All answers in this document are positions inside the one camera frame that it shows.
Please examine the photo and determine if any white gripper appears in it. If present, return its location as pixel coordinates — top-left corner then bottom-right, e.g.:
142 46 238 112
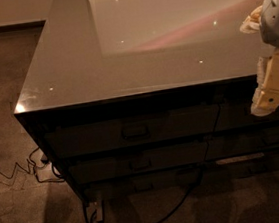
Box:
240 6 279 117

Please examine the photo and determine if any drawer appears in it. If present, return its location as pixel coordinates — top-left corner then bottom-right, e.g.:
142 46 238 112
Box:
84 167 202 202
215 102 279 132
68 142 207 184
45 105 219 159
205 127 279 161

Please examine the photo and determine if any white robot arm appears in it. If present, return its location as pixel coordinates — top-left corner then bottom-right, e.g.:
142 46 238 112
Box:
240 0 279 117

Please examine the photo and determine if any dark cabinet with glossy top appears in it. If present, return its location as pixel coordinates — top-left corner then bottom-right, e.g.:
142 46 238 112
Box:
0 0 279 211

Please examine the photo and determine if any thin zigzag black cable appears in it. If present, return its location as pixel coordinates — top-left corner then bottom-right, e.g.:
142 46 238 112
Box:
0 144 66 190

